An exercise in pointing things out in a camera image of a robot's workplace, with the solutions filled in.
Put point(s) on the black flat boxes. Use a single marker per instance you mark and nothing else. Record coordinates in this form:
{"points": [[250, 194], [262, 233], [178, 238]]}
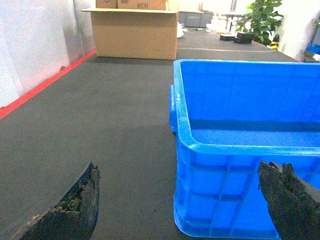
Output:
{"points": [[239, 37]]}

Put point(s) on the grey plastic bin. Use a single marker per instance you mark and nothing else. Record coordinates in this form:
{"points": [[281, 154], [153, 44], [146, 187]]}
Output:
{"points": [[195, 19]]}

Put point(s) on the open cardboard box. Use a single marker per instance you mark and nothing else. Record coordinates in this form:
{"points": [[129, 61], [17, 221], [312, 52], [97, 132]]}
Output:
{"points": [[134, 33]]}

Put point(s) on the green potted plant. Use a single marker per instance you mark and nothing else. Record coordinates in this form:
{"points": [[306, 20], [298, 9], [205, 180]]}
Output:
{"points": [[262, 20]]}

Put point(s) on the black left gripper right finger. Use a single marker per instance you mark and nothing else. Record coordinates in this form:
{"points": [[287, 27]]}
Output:
{"points": [[293, 204]]}

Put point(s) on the cardboard box labelled H3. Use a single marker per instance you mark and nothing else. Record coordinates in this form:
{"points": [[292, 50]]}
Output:
{"points": [[133, 4]]}

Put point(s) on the blue plastic crate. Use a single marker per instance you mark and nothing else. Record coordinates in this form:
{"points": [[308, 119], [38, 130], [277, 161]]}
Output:
{"points": [[228, 116]]}

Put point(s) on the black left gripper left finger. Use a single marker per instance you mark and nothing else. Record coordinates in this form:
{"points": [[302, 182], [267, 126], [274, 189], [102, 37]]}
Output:
{"points": [[74, 217]]}

